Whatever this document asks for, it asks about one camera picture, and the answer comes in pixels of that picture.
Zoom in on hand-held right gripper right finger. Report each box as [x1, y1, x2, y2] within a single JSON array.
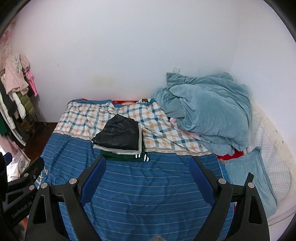
[[188, 157, 270, 241]]

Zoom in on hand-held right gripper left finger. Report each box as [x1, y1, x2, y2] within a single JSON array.
[[24, 156, 107, 241]]

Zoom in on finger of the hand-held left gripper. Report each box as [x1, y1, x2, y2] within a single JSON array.
[[6, 157, 45, 204]]

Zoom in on black leather jacket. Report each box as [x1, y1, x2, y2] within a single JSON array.
[[92, 114, 142, 151]]

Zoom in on black clothes rack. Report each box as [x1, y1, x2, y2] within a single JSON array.
[[22, 109, 48, 145]]

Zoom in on row of hanging clothes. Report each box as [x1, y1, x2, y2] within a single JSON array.
[[0, 53, 38, 146]]

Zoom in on white printed tote bag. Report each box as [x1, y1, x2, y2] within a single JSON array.
[[7, 141, 31, 176]]

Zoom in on folded green garment white stripes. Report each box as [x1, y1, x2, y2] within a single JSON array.
[[100, 141, 150, 162]]

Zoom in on folded white fleece garment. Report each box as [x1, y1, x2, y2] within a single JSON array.
[[93, 123, 145, 155]]

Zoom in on red bed sheet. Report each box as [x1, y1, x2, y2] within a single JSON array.
[[217, 149, 245, 161]]

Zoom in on blue striped plaid bedspread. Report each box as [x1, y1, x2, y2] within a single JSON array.
[[35, 98, 235, 241]]

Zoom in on light blue pillow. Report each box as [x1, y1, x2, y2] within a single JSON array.
[[223, 146, 278, 218]]

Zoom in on pink cloth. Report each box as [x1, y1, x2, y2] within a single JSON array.
[[170, 117, 201, 141]]

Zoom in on blue-grey duvet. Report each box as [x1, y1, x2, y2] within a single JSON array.
[[151, 72, 252, 156]]

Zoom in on white quilted mattress pad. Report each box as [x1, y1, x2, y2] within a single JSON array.
[[246, 102, 293, 204]]

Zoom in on white bed frame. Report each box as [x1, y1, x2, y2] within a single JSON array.
[[266, 185, 294, 226]]

